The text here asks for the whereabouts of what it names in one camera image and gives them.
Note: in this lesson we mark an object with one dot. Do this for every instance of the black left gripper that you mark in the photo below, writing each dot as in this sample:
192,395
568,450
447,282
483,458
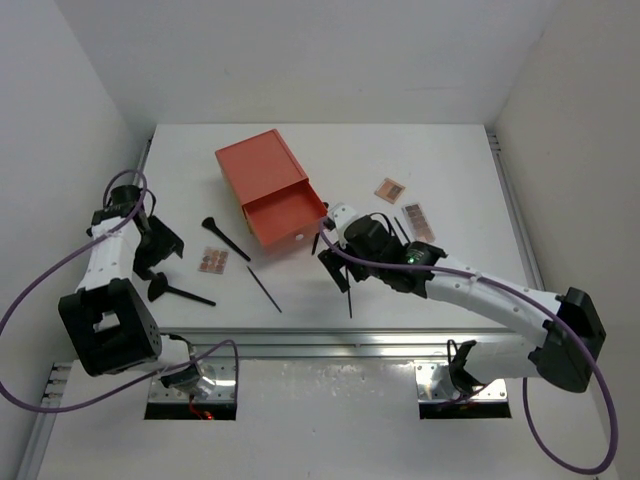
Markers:
166,243

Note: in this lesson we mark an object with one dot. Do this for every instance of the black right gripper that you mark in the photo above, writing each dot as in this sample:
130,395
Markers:
334,267

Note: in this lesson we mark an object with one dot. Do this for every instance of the thin black liner brush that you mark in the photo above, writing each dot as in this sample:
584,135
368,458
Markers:
348,293

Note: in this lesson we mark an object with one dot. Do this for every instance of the black fan brush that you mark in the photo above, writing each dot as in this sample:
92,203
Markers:
159,286

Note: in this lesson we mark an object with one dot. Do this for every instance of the black powder brush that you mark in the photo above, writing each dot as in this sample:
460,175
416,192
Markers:
209,224

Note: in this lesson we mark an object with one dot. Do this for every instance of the orange drawer with white knob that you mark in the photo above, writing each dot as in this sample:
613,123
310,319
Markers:
286,217

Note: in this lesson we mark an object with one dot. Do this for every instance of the thin black makeup brush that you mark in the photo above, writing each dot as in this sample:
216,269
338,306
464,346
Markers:
264,289

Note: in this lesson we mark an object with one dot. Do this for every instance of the orange drawer box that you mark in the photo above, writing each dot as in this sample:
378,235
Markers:
258,166

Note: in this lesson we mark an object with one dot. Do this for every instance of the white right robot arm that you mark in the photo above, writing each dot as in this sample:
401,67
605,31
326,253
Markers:
559,336

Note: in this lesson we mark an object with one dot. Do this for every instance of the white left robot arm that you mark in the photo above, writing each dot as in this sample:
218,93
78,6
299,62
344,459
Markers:
109,324

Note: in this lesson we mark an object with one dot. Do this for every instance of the clear nine-pan eyeshadow palette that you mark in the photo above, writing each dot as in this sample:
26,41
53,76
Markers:
213,260

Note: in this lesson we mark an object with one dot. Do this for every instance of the thin black pencil brush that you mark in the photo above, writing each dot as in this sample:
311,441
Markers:
404,232

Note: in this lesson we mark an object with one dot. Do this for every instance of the long brown eyeshadow palette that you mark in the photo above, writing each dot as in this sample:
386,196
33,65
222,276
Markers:
418,223

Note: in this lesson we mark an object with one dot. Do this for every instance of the square orange blush compact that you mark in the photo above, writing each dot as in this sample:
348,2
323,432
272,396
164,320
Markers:
389,190

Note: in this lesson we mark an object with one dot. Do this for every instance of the aluminium rail frame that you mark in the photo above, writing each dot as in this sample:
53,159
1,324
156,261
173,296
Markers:
321,396

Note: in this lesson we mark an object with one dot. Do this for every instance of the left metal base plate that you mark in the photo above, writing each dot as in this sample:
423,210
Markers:
214,382

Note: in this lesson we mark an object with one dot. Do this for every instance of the metal base plate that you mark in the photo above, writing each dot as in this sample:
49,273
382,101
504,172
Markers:
438,384
214,382

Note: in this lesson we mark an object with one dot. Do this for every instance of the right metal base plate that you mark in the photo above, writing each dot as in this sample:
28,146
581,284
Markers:
438,384

